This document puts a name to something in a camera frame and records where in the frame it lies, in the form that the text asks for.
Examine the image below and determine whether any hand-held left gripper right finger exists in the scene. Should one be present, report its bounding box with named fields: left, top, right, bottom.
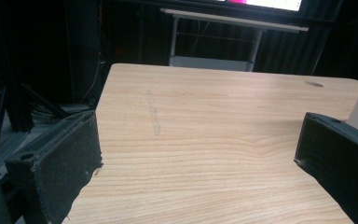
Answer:
left=294, top=111, right=358, bottom=224

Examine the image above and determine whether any black metal stand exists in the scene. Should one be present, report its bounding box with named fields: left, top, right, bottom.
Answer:
left=0, top=78, right=73, bottom=171

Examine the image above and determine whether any white metal desk frame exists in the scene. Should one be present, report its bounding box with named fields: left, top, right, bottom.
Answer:
left=160, top=7, right=310, bottom=73

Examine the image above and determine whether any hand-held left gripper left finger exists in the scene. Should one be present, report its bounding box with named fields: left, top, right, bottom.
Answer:
left=4, top=110, right=103, bottom=224

